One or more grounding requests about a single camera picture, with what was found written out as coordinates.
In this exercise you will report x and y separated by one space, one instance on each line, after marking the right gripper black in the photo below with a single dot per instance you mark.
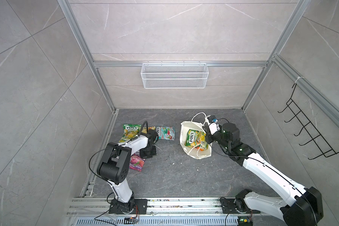
208 135

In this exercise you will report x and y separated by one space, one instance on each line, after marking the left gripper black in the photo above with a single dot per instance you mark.
144 156

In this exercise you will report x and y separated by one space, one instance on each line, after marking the white floral paper bag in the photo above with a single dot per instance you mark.
191 125

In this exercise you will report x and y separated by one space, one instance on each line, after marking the purple snack packet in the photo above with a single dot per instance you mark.
136 162

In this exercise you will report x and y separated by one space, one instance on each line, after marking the yellow snack bag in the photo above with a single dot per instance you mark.
151 128

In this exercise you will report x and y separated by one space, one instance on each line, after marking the teal snack packet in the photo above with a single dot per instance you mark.
166 132

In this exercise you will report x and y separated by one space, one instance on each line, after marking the green Fox's candy bag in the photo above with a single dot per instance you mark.
196 139
129 131

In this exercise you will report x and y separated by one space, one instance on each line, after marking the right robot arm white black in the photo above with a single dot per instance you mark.
296 205

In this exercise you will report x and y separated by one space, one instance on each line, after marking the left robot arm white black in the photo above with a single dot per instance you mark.
114 165

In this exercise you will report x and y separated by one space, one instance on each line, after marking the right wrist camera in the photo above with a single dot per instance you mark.
213 124

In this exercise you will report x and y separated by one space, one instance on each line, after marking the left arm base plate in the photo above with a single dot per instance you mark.
141 205

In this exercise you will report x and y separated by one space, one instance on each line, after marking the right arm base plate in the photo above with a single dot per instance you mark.
228 205

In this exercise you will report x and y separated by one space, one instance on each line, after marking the white wire mesh basket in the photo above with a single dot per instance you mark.
174 75

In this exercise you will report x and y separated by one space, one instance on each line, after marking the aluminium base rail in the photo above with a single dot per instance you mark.
161 211

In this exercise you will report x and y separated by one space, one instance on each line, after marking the black wire hook rack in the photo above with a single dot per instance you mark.
308 127

